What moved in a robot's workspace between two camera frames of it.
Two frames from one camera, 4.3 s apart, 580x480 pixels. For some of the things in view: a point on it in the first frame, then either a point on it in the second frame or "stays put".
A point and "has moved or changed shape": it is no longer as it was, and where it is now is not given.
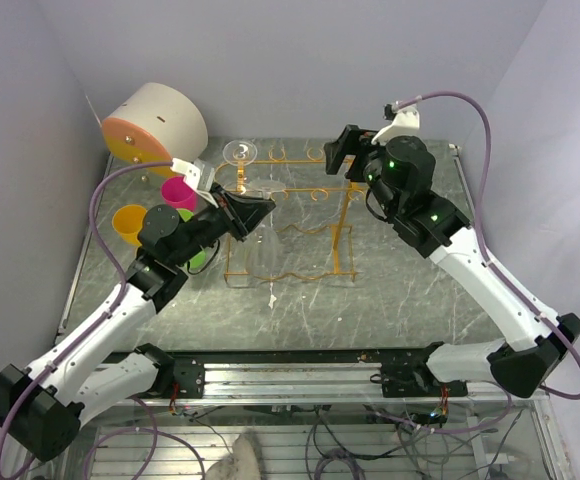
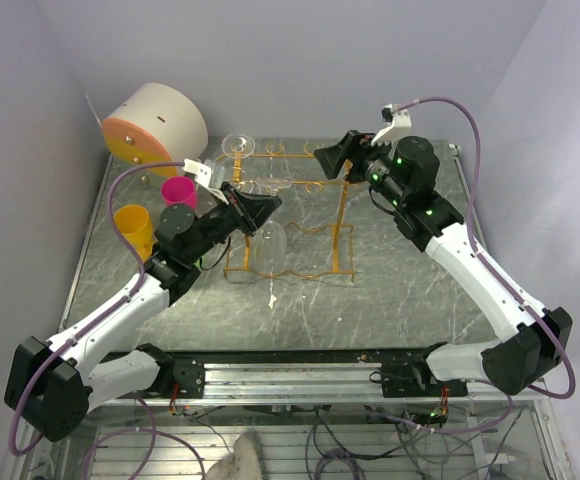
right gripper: x=353 y=141 stays put
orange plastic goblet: x=128 y=221 stays put
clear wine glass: x=236 y=261 -> x=237 y=247
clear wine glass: x=240 y=152 has moved or changed shape
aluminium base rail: x=311 y=383 stays put
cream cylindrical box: x=157 y=124 stays put
